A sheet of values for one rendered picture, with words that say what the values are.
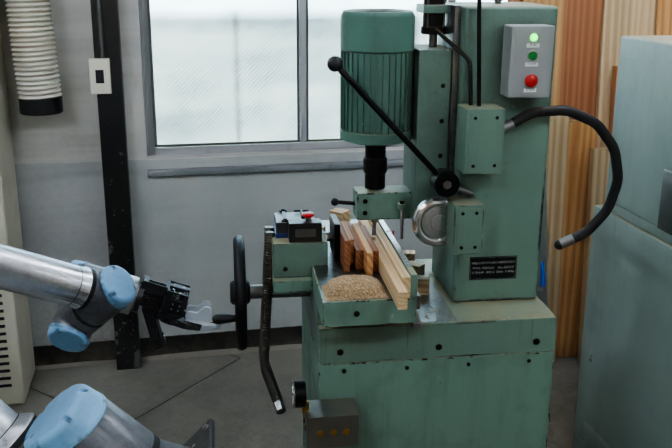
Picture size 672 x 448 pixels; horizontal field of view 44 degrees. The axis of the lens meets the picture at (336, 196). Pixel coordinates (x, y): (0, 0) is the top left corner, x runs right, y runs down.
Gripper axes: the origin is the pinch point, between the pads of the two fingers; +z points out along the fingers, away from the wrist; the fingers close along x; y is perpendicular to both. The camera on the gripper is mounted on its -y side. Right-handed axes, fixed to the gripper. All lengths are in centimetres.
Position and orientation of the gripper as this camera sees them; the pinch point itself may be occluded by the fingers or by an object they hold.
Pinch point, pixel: (215, 327)
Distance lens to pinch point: 204.3
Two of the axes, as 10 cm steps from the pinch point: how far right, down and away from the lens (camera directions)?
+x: -1.3, -2.7, 9.5
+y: 3.5, -9.1, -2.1
